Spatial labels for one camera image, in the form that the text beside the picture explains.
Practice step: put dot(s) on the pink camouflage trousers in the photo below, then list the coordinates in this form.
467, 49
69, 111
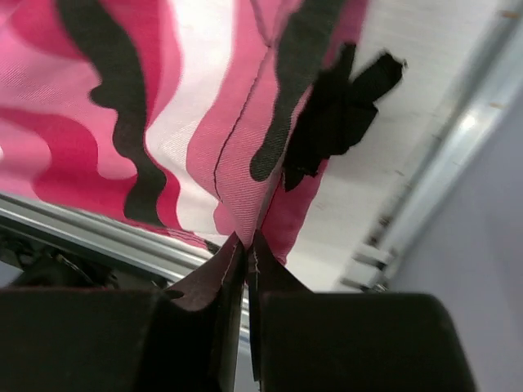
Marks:
194, 119

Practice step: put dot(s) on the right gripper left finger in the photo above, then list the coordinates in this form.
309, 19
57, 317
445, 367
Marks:
184, 338

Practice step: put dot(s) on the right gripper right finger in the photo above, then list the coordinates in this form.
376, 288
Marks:
334, 341

